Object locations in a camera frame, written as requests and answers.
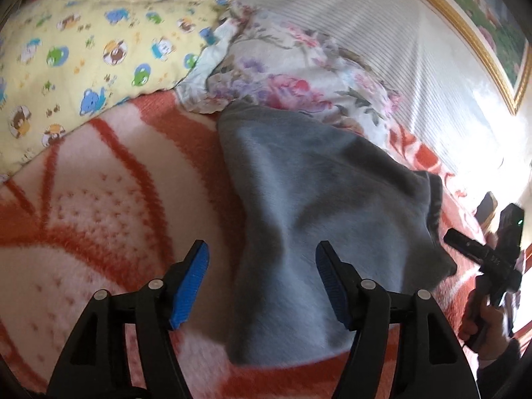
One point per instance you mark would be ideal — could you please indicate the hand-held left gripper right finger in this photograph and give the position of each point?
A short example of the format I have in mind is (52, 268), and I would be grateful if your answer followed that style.
(332, 291)

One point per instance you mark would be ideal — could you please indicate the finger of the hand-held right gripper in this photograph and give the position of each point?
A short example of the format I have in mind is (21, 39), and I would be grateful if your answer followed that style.
(461, 243)

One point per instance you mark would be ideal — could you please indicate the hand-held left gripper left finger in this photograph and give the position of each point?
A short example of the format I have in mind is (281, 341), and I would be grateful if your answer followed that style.
(191, 286)

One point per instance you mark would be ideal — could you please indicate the grey pants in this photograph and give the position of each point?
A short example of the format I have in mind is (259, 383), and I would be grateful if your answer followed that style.
(299, 195)

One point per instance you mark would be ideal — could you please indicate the person's right forearm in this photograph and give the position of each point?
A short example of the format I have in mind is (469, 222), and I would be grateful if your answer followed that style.
(503, 363)

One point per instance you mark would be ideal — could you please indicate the person's right hand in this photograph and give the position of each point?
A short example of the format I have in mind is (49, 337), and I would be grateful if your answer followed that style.
(496, 332)

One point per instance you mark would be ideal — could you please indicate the dark flat object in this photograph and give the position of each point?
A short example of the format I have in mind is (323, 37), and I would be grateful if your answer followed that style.
(486, 208)

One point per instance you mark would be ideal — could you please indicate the orange and white blanket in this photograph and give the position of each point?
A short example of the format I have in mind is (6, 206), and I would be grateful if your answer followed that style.
(104, 216)

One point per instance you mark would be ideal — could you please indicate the floral ruffled pillow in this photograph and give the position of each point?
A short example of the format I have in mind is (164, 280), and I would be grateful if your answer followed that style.
(291, 75)

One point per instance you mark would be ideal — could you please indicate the gold framed picture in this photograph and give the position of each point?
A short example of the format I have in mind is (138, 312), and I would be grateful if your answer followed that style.
(478, 8)

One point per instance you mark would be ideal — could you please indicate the yellow animal print pillow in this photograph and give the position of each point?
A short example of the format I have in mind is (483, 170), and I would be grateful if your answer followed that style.
(104, 50)

